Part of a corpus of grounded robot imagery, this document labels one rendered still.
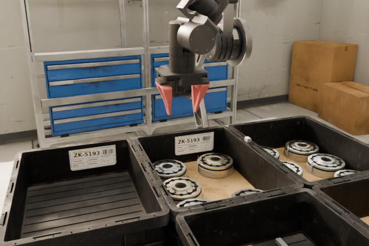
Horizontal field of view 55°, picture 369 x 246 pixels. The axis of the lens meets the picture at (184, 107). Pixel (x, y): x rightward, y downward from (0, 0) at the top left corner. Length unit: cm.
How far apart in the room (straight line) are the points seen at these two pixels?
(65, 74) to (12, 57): 92
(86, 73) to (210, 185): 191
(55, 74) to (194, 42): 210
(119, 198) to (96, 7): 280
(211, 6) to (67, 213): 57
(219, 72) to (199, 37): 248
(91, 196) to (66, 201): 6
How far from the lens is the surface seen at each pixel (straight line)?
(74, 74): 272
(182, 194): 87
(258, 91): 453
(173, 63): 76
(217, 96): 319
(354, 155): 111
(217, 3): 77
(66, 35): 354
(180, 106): 304
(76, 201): 94
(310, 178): 106
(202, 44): 68
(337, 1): 481
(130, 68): 281
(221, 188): 96
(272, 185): 90
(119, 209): 89
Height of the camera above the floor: 131
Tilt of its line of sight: 17 degrees down
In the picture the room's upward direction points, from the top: straight up
